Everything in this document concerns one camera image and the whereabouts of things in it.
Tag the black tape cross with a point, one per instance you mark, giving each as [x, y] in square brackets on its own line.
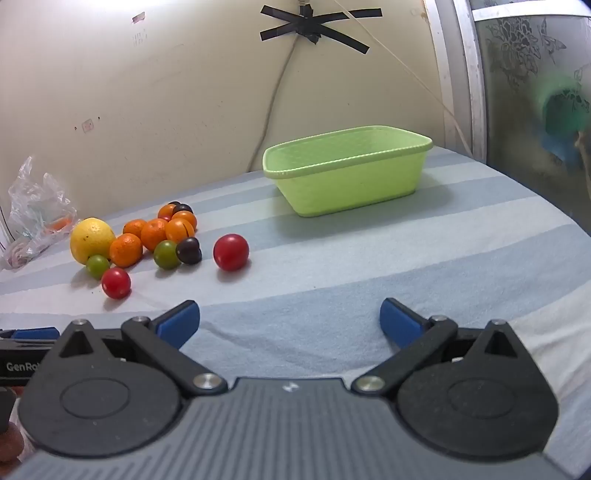
[314, 24]

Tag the dark purple plum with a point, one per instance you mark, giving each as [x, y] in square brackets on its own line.
[188, 250]
[182, 208]

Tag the small red plum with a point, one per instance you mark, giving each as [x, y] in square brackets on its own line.
[116, 283]

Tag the green and blue blurred item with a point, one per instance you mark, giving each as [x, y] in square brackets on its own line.
[561, 120]

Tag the yellow lemon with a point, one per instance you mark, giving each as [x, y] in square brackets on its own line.
[92, 240]

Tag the small wall sticker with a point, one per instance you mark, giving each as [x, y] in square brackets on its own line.
[87, 125]
[137, 18]

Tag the striped blue bed sheet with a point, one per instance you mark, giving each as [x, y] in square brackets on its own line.
[323, 263]

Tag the light green plastic basket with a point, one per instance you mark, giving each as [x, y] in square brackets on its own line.
[351, 180]

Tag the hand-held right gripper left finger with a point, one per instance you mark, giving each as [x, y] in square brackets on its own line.
[178, 321]

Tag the person's left hand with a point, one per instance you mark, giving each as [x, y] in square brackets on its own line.
[10, 447]

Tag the frosted flower pattern glass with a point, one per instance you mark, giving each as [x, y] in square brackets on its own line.
[521, 161]

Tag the green plum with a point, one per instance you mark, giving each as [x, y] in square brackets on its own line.
[166, 254]
[98, 266]

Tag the white door frame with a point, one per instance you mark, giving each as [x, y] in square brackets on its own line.
[475, 92]

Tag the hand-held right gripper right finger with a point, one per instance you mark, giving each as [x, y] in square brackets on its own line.
[399, 321]

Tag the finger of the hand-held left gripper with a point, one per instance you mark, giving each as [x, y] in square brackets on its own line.
[32, 333]

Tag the large red plum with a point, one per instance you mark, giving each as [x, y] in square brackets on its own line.
[231, 251]

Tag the clear plastic bag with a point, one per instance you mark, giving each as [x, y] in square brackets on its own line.
[32, 203]

